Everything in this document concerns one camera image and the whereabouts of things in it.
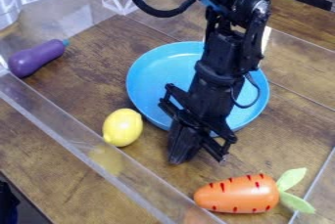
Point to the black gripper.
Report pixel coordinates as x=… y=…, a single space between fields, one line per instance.
x=199 y=111

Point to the orange toy carrot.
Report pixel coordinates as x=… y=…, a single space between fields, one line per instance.
x=253 y=193

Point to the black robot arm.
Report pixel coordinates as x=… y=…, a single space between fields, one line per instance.
x=231 y=56

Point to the yellow toy lemon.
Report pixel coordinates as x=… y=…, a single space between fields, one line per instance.
x=123 y=127

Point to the blue round plate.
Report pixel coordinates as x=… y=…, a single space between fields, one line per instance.
x=169 y=64

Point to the clear acrylic barrier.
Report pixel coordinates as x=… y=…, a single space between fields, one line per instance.
x=84 y=182

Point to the purple toy eggplant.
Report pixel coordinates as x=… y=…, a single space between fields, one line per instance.
x=29 y=60

